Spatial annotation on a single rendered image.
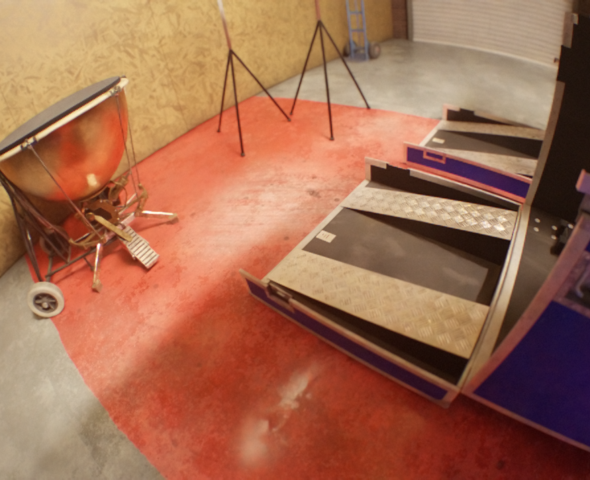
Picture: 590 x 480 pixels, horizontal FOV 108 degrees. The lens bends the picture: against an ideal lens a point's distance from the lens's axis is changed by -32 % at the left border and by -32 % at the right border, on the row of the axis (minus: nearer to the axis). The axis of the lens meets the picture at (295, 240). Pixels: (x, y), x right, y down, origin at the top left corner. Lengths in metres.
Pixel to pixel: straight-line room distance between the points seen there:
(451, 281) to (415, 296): 0.23
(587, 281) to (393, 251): 0.90
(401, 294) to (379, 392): 0.31
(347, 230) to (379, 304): 0.46
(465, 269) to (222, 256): 1.00
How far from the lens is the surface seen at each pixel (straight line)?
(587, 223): 0.42
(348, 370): 1.00
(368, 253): 1.24
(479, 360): 0.88
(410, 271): 1.19
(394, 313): 0.96
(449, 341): 0.89
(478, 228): 1.25
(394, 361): 0.86
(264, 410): 0.98
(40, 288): 1.61
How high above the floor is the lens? 0.92
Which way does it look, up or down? 43 degrees down
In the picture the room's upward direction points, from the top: 11 degrees counter-clockwise
